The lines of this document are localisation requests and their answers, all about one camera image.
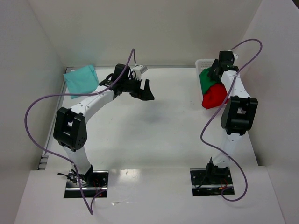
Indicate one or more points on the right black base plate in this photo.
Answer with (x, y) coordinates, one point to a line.
(210, 186)

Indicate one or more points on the green t shirt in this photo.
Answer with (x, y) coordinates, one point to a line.
(206, 83)

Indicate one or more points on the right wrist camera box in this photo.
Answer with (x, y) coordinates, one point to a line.
(235, 56)

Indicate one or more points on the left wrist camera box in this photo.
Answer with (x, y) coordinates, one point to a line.
(139, 70)

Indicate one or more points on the teal t shirt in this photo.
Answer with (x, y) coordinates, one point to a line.
(82, 81)

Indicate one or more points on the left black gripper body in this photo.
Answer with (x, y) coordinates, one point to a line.
(137, 87)

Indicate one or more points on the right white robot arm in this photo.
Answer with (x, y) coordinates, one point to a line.
(239, 112)

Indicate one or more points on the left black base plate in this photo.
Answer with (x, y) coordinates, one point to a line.
(97, 186)

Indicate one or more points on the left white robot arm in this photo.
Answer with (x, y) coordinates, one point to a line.
(70, 126)

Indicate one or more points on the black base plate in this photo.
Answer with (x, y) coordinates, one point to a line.
(97, 186)
(210, 186)

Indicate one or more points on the red t shirt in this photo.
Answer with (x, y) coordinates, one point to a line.
(214, 96)

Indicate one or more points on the white plastic basket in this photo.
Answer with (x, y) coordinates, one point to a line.
(199, 66)

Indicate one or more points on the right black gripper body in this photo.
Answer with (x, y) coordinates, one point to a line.
(212, 71)

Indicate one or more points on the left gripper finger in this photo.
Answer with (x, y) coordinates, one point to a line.
(147, 86)
(145, 96)

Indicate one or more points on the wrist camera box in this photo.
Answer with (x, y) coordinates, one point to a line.
(139, 70)
(235, 56)

